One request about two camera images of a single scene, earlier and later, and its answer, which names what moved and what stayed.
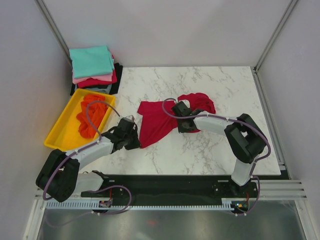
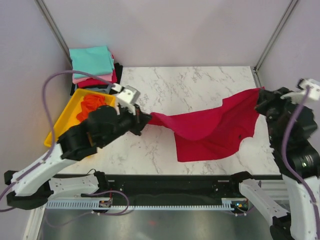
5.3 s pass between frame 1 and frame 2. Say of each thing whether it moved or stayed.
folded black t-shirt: stayed
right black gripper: moved
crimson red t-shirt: moved
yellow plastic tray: stayed
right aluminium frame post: stayed
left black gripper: moved
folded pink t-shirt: stayed
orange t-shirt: stayed
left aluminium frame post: stayed
